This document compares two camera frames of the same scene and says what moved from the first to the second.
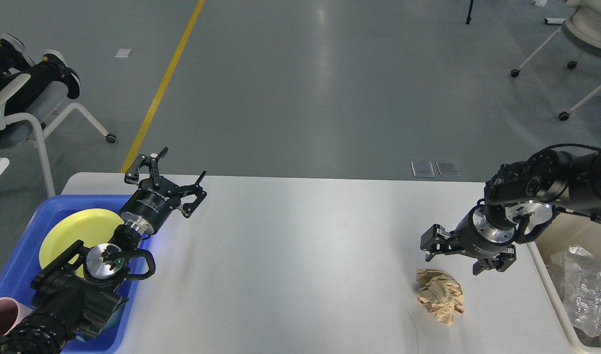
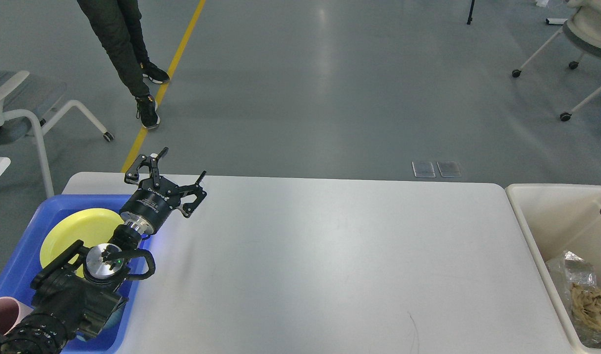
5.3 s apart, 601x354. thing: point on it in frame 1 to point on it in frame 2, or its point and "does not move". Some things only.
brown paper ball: [440, 293] to [591, 308]
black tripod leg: [468, 18] does not move
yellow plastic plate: [92, 226] does not move
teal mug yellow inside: [114, 320] does not move
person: [7, 60] to [118, 24]
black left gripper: [148, 207] does not move
